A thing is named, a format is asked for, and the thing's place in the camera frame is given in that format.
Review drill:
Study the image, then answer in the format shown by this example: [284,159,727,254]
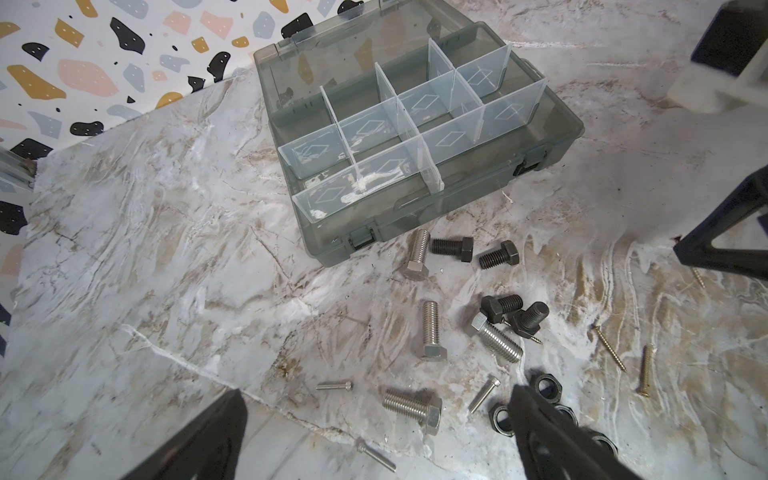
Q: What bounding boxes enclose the silver hex bolt slanted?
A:
[465,312,523,363]

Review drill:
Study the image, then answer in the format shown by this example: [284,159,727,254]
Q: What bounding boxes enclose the brass wood screw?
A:
[592,325,626,372]
[636,344,654,398]

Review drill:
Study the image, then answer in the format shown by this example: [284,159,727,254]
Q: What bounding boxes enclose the black hex bolt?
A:
[480,294,523,324]
[431,237,474,263]
[508,301,550,339]
[478,240,520,270]

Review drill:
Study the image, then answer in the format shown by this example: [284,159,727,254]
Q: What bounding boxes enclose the grey plastic organizer box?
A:
[254,1,584,267]

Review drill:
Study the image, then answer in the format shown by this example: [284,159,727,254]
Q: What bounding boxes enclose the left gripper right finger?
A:
[508,385,639,480]

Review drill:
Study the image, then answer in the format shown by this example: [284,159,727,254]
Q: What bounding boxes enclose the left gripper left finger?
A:
[124,389,248,479]

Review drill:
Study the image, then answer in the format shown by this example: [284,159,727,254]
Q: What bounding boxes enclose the black hex nut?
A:
[530,373,563,404]
[554,404,579,426]
[489,403,515,437]
[587,431,618,457]

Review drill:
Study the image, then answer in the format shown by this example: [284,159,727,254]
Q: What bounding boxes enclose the small silver screw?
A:
[355,439,397,473]
[468,375,500,414]
[316,380,354,391]

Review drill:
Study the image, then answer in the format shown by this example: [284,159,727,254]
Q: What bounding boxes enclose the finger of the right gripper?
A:
[673,166,767,279]

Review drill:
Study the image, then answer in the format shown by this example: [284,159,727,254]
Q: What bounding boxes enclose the large silver hex bolt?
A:
[382,389,443,436]

